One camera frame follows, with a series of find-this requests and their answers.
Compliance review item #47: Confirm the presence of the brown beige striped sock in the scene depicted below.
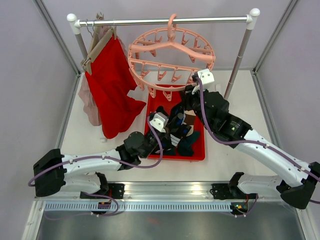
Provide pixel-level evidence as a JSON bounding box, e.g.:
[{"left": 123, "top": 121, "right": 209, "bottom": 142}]
[{"left": 183, "top": 110, "right": 197, "bottom": 126}]

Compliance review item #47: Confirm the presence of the purple cable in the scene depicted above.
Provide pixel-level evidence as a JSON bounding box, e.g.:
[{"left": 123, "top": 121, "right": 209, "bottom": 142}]
[
  {"left": 27, "top": 119, "right": 166, "bottom": 187},
  {"left": 194, "top": 77, "right": 320, "bottom": 203}
]

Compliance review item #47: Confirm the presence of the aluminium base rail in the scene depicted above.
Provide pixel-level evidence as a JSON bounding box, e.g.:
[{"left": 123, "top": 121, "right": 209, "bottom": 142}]
[{"left": 34, "top": 181, "right": 283, "bottom": 201}]

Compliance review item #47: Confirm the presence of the aluminium frame post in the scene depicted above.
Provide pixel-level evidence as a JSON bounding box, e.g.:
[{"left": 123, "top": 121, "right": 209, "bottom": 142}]
[
  {"left": 33, "top": 0, "right": 81, "bottom": 77},
  {"left": 252, "top": 0, "right": 300, "bottom": 76}
]

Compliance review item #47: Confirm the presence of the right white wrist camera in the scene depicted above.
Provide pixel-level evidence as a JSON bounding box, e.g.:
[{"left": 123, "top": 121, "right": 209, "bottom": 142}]
[{"left": 191, "top": 68, "right": 215, "bottom": 95}]

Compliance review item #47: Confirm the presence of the aluminium frame post right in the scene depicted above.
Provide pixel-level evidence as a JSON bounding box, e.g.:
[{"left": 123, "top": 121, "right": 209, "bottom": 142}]
[{"left": 252, "top": 0, "right": 300, "bottom": 76}]

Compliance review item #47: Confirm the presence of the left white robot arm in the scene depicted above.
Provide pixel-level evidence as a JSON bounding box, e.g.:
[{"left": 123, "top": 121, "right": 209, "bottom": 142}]
[{"left": 28, "top": 113, "right": 183, "bottom": 199}]

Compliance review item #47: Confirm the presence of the red hanging cloth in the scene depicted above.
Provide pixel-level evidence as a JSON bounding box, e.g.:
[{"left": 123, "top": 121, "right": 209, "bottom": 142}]
[{"left": 85, "top": 37, "right": 146, "bottom": 139}]

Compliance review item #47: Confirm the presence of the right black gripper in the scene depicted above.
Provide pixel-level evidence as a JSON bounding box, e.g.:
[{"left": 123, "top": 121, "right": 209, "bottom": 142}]
[{"left": 179, "top": 83, "right": 213, "bottom": 131}]

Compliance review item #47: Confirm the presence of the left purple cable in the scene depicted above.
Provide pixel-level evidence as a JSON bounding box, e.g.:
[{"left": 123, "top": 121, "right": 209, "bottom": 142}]
[{"left": 27, "top": 119, "right": 166, "bottom": 187}]

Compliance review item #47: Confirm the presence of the white slotted cable duct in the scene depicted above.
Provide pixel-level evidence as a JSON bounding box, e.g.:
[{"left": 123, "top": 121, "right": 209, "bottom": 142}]
[{"left": 44, "top": 201, "right": 232, "bottom": 212}]

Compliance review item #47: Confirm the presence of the metal clothes rack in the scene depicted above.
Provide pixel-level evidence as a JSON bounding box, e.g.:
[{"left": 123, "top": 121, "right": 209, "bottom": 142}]
[{"left": 66, "top": 8, "right": 261, "bottom": 99}]

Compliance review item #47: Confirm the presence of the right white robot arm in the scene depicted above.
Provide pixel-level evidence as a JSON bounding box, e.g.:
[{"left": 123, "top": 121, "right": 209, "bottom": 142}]
[{"left": 179, "top": 85, "right": 320, "bottom": 210}]

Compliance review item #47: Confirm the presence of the pink hanging garment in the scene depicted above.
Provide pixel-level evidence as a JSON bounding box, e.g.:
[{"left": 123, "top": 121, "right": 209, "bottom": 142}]
[{"left": 78, "top": 36, "right": 127, "bottom": 126}]

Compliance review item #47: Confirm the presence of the beige clip hanger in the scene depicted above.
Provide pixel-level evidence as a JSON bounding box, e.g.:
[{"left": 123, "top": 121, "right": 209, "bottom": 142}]
[{"left": 81, "top": 24, "right": 117, "bottom": 75}]

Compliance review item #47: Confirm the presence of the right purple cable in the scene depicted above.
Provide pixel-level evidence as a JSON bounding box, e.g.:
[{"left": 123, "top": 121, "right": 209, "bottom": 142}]
[{"left": 194, "top": 77, "right": 320, "bottom": 203}]

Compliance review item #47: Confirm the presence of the pink round clip hanger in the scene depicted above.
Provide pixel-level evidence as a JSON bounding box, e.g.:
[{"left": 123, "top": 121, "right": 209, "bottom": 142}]
[{"left": 127, "top": 13, "right": 216, "bottom": 101}]

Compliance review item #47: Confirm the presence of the aluminium frame post left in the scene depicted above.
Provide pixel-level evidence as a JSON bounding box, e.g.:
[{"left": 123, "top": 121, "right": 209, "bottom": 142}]
[{"left": 33, "top": 0, "right": 81, "bottom": 77}]

